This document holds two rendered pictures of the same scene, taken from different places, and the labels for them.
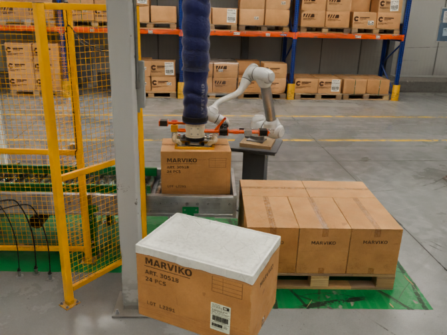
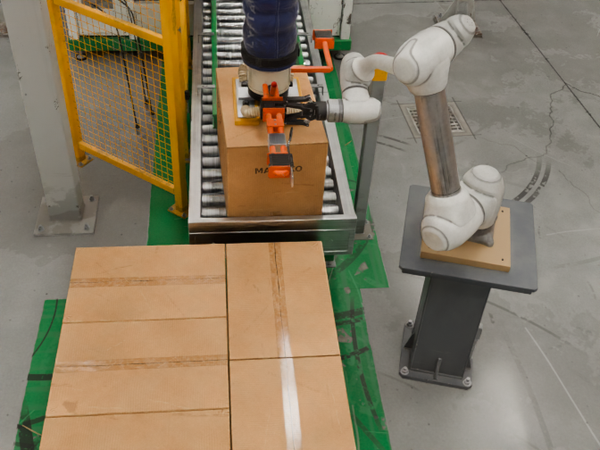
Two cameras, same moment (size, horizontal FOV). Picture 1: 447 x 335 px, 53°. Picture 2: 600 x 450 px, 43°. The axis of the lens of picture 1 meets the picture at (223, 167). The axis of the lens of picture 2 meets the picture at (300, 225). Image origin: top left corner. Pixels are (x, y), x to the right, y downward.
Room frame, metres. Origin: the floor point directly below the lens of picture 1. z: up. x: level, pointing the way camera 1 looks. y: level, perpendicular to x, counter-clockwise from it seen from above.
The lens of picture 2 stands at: (3.68, -2.44, 2.68)
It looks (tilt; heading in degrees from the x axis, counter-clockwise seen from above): 42 degrees down; 84
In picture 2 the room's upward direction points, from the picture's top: 4 degrees clockwise
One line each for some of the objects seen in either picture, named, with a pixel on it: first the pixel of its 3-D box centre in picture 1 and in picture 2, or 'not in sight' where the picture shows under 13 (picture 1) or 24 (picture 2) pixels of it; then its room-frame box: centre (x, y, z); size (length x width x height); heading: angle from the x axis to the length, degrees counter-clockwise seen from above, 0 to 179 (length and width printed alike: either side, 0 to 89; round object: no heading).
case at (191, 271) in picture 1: (209, 274); not in sight; (1.94, 0.06, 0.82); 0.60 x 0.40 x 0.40; 66
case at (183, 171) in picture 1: (195, 165); (267, 141); (3.80, 0.25, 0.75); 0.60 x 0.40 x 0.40; 95
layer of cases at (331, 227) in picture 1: (309, 222); (202, 395); (3.53, -0.77, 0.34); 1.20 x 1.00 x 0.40; 92
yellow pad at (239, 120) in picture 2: (194, 145); (245, 96); (3.70, 0.26, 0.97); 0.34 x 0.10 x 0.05; 92
